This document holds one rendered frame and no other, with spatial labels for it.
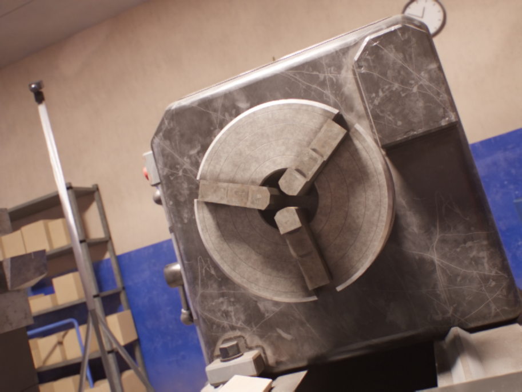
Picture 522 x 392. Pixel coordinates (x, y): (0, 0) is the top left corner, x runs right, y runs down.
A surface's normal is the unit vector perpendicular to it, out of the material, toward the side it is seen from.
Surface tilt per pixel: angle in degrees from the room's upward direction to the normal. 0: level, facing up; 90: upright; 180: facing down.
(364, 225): 90
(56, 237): 90
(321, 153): 90
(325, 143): 90
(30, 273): 100
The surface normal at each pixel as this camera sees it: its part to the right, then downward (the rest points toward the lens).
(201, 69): -0.29, -0.03
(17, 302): 0.90, -0.30
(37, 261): 0.56, -0.07
